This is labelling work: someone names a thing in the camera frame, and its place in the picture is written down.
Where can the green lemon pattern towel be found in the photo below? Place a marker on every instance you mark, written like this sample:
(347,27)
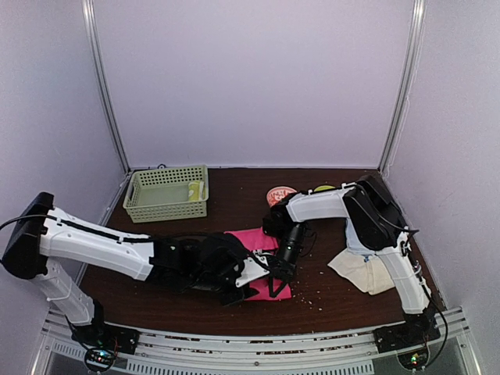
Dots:
(196,191)

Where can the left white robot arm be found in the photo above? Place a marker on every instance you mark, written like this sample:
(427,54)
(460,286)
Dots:
(43,234)

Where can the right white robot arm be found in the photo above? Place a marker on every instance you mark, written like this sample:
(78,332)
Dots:
(374,225)

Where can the red white patterned bowl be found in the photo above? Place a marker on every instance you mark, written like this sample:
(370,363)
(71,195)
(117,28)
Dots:
(276,194)

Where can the lime green bowl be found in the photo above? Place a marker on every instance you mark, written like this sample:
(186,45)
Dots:
(324,187)

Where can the left aluminium frame post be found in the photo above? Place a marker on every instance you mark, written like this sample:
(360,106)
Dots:
(88,7)

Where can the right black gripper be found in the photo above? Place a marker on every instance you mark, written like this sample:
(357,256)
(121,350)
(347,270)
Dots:
(272,287)

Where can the pink towel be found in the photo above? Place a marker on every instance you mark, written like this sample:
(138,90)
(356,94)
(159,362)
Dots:
(256,241)

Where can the right aluminium frame post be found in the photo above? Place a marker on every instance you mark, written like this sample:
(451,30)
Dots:
(406,82)

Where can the aluminium frame post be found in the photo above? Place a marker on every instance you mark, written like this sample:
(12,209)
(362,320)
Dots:
(406,82)
(88,7)

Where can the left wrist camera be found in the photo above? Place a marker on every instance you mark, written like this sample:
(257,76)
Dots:
(253,269)

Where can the green perforated plastic basket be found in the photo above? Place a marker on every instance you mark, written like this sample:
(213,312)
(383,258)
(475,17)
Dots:
(162,194)

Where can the cream white towel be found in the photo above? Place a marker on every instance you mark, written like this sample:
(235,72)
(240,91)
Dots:
(365,272)

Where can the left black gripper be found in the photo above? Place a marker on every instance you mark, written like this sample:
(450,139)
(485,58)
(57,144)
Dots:
(229,299)

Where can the light blue towel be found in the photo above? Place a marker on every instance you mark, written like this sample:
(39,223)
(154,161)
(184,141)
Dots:
(353,243)

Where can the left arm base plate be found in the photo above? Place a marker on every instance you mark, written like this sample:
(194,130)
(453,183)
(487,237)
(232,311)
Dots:
(102,345)

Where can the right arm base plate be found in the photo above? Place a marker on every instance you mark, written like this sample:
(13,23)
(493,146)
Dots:
(411,344)

